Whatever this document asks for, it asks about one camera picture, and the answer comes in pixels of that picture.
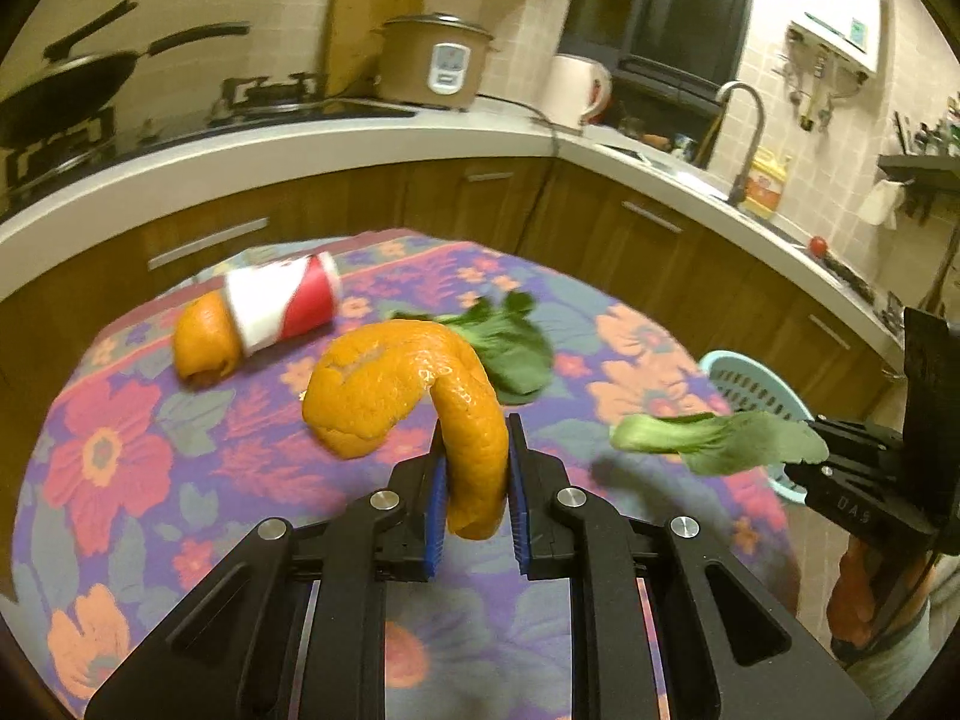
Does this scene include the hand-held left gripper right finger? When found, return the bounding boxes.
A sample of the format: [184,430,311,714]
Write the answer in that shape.
[506,412,875,720]

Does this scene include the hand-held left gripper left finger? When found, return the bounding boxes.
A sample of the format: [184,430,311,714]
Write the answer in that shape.
[86,420,451,720]

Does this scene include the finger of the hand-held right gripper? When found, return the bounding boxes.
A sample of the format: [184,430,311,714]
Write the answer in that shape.
[808,416,907,467]
[780,461,848,502]

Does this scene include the light green vegetable leaf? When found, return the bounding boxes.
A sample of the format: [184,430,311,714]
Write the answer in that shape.
[611,411,830,477]

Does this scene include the large orange peel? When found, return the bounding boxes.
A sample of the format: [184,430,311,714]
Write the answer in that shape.
[300,319,511,541]

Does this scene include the light blue plastic basket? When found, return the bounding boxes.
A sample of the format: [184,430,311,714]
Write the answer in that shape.
[699,349,818,507]

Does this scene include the person's right forearm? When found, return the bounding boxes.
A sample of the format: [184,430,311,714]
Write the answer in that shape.
[829,600,953,717]

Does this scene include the person's right hand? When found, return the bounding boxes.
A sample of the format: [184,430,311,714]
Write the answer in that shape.
[827,540,890,652]

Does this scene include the dark green vegetable leaf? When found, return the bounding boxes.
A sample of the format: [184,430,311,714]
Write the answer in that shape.
[390,291,556,404]

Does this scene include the white hanging cloth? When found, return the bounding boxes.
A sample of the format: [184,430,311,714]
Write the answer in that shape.
[857,180,912,230]

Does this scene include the red white can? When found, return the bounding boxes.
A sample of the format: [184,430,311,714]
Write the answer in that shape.
[223,251,344,356]

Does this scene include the yellow dish soap bottle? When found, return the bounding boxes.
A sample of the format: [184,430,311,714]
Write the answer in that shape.
[745,148,792,220]

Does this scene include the small orange peel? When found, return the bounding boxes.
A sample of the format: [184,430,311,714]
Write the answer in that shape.
[172,294,245,389]

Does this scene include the row of condiment bottles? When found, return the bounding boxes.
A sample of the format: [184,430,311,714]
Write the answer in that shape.
[892,94,960,160]

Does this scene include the wooden base cabinet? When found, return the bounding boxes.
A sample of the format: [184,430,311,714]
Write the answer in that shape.
[0,154,901,421]

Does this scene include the steel faucet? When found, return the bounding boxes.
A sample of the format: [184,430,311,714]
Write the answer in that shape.
[712,81,767,208]

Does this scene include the steel sink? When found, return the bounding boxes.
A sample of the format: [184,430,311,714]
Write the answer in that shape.
[592,131,743,200]

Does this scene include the water heater pipes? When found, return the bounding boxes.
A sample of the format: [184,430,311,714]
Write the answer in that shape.
[780,30,871,132]

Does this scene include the white electric kettle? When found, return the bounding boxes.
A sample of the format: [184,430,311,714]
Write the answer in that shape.
[541,54,612,130]

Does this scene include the gas stove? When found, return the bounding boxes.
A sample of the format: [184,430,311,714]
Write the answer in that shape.
[0,71,417,203]

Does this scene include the brown rice cooker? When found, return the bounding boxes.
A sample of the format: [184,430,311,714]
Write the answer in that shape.
[373,13,500,112]

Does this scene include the dark window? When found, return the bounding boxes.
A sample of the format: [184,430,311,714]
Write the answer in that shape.
[559,0,762,110]

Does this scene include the wooden cutting board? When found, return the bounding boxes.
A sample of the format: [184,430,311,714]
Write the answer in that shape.
[322,0,428,98]

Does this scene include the black wok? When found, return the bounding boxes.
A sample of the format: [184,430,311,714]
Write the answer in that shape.
[0,0,252,152]

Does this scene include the black wall rack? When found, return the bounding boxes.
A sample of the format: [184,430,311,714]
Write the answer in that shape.
[877,154,960,227]

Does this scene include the black power cord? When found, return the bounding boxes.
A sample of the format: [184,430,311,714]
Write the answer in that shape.
[476,94,563,242]

